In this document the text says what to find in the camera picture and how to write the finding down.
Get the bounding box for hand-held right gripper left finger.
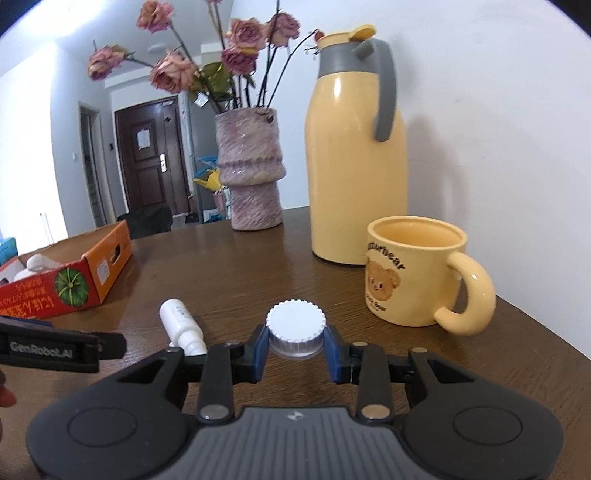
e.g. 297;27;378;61
117;325;270;424

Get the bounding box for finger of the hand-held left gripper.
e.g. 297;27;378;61
0;322;128;361
0;315;53;330

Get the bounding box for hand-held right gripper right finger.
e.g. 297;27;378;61
323;325;477;424

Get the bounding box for white ribbed bottle cap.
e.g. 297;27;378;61
265;299;327;360

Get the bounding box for white spray bottle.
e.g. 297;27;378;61
159;298;209;356

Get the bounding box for red cardboard box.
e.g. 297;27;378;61
0;220;134;320

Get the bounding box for person's left hand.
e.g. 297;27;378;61
0;369;17;409

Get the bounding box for yellow bear print mug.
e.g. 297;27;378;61
364;215;498;336

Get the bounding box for grey interior door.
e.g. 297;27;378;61
79;104;110;230

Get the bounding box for yellow thermos jug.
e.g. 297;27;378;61
304;23;410;265

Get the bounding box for pink ceramic vase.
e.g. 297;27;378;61
214;107;286;231

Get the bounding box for blue and yellow toys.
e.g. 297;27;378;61
192;155;223;190

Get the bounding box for dark brown door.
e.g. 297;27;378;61
114;95;193;218

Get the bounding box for grey refrigerator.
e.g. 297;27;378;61
178;89;218;223

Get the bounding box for dried pink roses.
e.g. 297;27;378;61
87;0;327;114

